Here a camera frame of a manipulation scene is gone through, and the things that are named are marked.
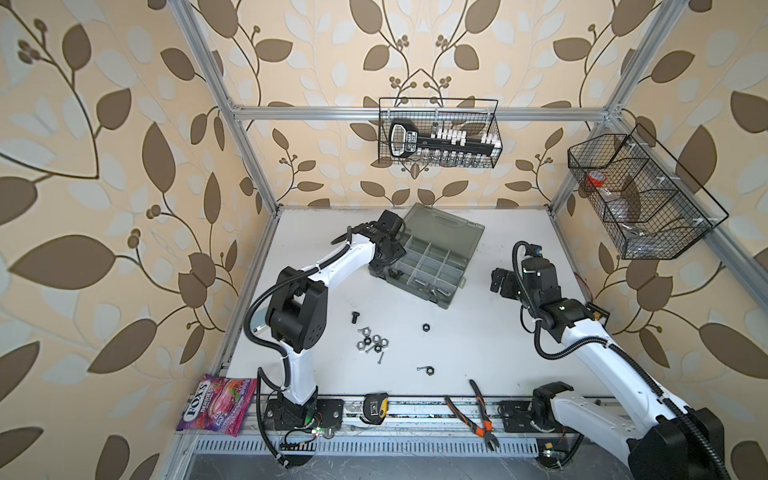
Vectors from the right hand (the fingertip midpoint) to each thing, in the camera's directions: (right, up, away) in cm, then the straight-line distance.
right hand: (510, 279), depth 82 cm
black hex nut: (-23, -16, +7) cm, 28 cm away
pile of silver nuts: (-38, -19, +4) cm, 43 cm away
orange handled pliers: (-10, -36, -10) cm, 38 cm away
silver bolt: (-17, -6, +14) cm, 22 cm away
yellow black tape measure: (-37, -31, -9) cm, 49 cm away
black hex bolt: (-45, -12, +9) cm, 47 cm away
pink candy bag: (-77, -30, -8) cm, 83 cm away
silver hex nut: (-23, -25, 0) cm, 34 cm away
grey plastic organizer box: (-16, +8, +25) cm, 31 cm away
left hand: (-31, +6, +10) cm, 33 cm away
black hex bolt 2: (-32, -1, +19) cm, 37 cm away
